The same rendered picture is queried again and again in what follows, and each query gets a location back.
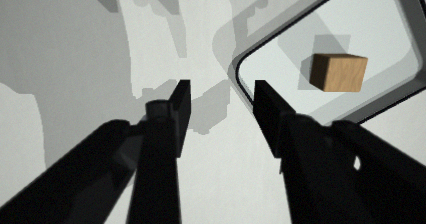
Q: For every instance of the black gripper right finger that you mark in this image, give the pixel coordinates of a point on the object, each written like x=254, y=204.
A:
x=390, y=183

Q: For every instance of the light brown wooden block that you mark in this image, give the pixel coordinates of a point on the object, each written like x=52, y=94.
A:
x=338, y=72

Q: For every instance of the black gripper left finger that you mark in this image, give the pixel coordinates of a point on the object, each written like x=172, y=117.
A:
x=78, y=188

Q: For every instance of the white tray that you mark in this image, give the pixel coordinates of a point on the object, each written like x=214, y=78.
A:
x=390, y=33

